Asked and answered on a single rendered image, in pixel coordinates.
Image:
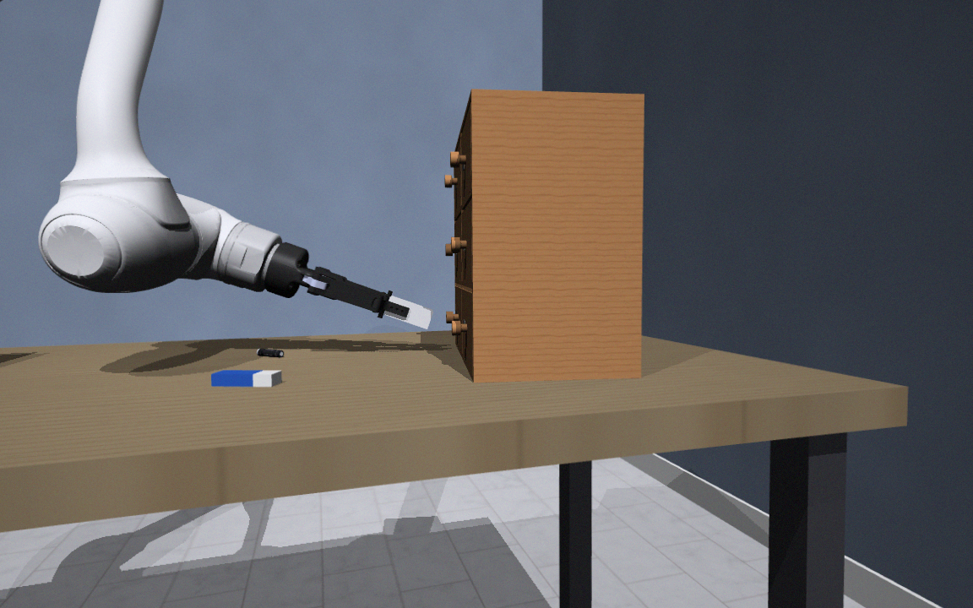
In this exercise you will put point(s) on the white and blue eraser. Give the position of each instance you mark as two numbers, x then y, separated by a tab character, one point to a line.
241	378

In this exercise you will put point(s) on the brown wooden drawer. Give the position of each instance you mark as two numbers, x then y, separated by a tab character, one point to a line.
465	244
465	157
466	327
458	261
450	316
456	181

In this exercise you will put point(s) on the brown wooden chest of drawers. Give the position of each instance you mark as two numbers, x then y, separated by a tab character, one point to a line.
557	235

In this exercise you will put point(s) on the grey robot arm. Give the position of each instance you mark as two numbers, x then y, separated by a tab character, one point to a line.
120	224

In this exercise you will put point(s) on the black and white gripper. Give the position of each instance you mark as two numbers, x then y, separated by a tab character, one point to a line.
288	266

